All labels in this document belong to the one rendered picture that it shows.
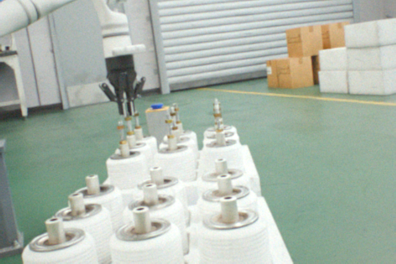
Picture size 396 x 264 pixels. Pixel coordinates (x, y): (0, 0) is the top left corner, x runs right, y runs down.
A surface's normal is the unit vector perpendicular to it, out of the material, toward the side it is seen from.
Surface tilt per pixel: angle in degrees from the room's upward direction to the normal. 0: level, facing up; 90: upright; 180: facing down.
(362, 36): 90
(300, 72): 90
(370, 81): 90
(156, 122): 90
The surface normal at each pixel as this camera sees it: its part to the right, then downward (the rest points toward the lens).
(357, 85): -0.91, 0.17
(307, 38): 0.36, 0.08
